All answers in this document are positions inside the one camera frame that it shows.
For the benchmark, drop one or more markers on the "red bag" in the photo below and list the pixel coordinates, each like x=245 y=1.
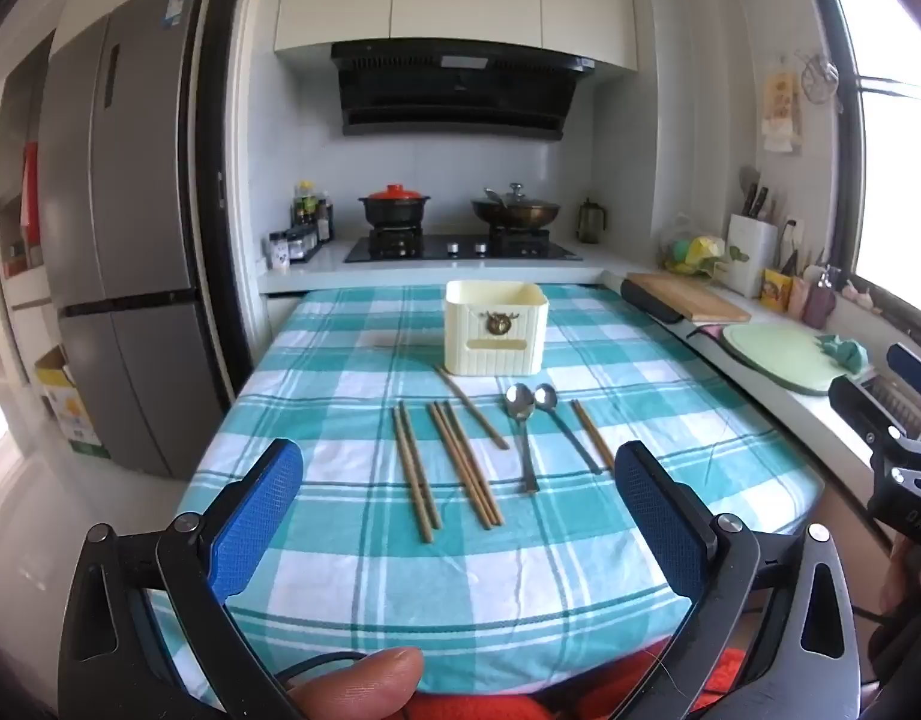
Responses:
x=30 y=184

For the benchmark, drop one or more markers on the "white knife block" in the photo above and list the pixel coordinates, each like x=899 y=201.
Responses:
x=753 y=255

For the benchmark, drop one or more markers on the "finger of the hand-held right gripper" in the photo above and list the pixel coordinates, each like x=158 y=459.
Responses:
x=865 y=416
x=918 y=371

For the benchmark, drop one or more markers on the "person's red clothing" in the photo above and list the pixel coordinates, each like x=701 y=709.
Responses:
x=580 y=697

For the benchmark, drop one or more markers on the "spice bottles group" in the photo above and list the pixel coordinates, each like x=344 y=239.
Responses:
x=303 y=240

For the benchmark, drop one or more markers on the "plastic bag of fruit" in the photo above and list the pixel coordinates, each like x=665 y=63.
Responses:
x=693 y=251

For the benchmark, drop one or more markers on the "yellow wall hanging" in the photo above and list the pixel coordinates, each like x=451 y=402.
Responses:
x=779 y=109

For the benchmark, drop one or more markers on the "dark sauce bottle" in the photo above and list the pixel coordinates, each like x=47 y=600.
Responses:
x=324 y=221

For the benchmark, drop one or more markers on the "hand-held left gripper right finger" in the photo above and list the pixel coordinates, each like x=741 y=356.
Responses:
x=663 y=525

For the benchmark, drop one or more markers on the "metal spoon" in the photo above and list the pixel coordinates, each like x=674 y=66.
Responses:
x=519 y=403
x=545 y=395

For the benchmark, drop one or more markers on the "yellow packet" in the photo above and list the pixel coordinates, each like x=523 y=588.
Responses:
x=775 y=289

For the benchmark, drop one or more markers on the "teal crumpled cloth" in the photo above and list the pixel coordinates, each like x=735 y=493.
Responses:
x=843 y=351

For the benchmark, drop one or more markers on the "green cutting board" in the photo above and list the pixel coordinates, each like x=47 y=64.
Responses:
x=775 y=356

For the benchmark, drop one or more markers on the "black range hood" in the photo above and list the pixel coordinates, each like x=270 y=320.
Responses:
x=460 y=90

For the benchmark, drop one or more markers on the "white spice jar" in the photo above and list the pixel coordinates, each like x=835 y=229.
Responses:
x=279 y=255

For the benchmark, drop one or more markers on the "black gas stove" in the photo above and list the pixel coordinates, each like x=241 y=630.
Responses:
x=460 y=247

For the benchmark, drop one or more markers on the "person's right hand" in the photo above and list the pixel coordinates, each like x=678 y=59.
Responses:
x=899 y=577

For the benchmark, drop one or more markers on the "black clay pot red lid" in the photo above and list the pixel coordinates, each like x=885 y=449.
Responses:
x=394 y=206

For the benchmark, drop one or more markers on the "black board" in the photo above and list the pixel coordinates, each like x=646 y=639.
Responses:
x=648 y=305

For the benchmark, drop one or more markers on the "row of wooden chopsticks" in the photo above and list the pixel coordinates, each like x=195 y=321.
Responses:
x=413 y=469

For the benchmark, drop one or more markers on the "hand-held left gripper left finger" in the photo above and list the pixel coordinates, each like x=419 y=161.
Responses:
x=258 y=517

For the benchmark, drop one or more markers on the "cardboard box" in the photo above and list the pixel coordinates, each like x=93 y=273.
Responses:
x=66 y=401

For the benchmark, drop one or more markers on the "cream plastic utensil holder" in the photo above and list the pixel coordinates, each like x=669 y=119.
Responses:
x=498 y=330

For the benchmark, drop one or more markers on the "wall shelf unit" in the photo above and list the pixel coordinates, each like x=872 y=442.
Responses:
x=14 y=112

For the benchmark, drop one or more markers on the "window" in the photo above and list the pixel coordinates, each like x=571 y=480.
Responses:
x=895 y=165

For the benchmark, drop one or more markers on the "grey refrigerator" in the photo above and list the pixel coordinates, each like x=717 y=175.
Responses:
x=130 y=202

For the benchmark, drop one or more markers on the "mauve soap dispenser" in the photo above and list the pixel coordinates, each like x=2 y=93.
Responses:
x=819 y=306

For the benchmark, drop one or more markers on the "person's left hand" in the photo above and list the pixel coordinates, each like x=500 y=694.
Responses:
x=363 y=679

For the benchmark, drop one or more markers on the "glass teapot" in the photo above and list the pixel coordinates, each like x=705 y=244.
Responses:
x=591 y=223

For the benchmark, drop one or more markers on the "wooden cutting board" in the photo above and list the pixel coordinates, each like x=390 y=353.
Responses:
x=693 y=298

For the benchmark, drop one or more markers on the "pink bottle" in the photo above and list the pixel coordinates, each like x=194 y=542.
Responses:
x=796 y=298

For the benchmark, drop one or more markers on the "wok with glass lid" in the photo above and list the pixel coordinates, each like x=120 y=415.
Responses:
x=516 y=210

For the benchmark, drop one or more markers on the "teal checked tablecloth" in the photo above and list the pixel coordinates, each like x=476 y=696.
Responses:
x=355 y=577

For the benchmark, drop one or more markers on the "yellow-capped sauce bottle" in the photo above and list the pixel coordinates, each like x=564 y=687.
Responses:
x=304 y=206

